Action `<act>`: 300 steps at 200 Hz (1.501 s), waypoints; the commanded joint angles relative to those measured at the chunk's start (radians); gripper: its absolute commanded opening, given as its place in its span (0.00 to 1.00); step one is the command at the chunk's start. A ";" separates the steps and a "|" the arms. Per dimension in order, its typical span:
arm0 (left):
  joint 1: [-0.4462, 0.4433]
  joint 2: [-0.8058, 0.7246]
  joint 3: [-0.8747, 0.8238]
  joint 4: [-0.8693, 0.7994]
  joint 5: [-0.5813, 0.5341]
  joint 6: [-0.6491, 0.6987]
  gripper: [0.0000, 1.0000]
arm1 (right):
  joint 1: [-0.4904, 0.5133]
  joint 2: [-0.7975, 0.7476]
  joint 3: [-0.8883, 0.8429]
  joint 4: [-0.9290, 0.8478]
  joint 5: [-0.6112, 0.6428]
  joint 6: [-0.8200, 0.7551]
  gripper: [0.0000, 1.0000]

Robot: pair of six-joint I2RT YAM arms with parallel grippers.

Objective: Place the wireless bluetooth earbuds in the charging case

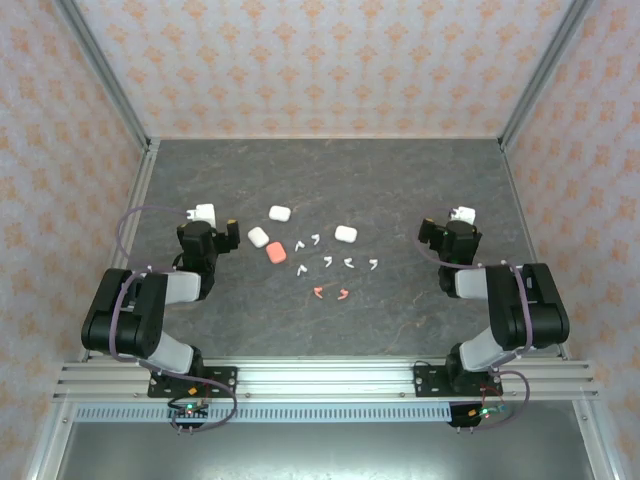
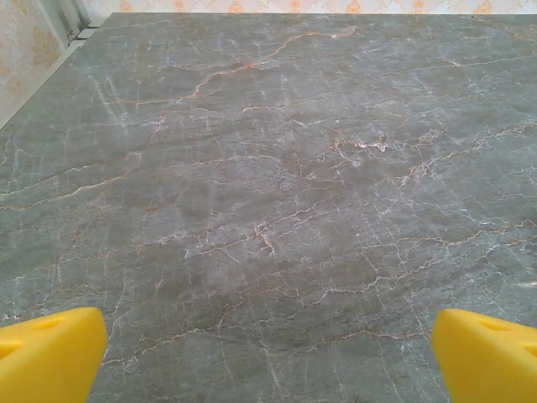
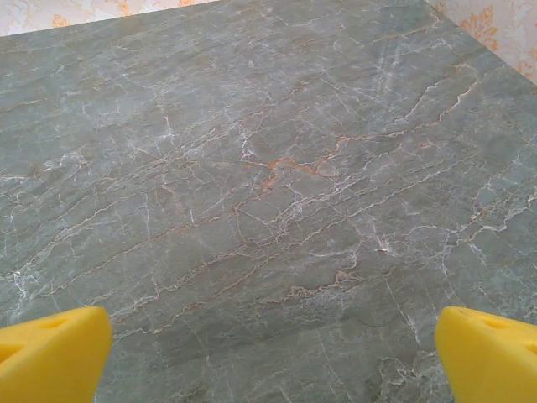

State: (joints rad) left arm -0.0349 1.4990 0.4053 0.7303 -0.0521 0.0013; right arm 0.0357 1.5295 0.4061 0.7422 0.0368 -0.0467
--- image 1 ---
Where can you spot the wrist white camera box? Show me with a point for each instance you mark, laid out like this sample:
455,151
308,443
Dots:
202,212
462,215

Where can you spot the aluminium frame leg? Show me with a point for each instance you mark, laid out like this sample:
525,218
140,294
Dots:
50,440
595,440

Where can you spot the white earbud charging case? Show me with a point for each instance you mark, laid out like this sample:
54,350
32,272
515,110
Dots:
258,236
279,213
345,233

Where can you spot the aluminium corner post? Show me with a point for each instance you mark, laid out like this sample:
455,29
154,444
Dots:
102,70
545,70

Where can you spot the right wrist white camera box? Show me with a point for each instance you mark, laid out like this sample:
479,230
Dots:
462,215

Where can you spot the pink earbud charging case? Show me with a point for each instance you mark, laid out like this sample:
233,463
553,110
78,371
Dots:
276,253

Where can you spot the wide aluminium mounting beam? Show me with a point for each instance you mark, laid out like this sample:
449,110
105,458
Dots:
325,380

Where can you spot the aluminium table side rail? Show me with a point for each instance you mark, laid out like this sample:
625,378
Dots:
513,175
144,175

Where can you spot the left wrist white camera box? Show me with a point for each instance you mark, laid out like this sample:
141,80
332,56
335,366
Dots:
202,212

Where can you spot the right black-and-white robot arm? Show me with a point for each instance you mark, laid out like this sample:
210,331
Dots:
530,315

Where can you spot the small controller circuit board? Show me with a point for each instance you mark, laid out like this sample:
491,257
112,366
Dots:
480,414
189,412

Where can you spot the grey metal sheet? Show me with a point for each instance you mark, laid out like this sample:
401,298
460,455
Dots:
325,450

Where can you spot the left black-and-white robot arm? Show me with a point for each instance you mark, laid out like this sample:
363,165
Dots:
125,320

